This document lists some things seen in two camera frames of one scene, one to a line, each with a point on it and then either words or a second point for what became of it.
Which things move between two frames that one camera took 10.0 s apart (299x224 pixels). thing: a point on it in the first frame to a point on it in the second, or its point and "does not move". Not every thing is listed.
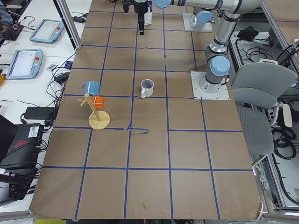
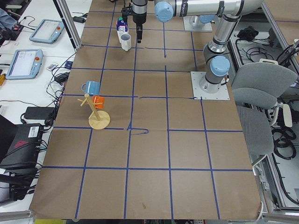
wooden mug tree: x=98 y=120 does not move
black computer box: x=24 y=150 does not move
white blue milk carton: x=148 y=16 to x=122 y=27
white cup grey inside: x=147 y=88 to x=125 y=39
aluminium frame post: x=69 y=23 does not move
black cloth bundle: x=248 y=33 does not move
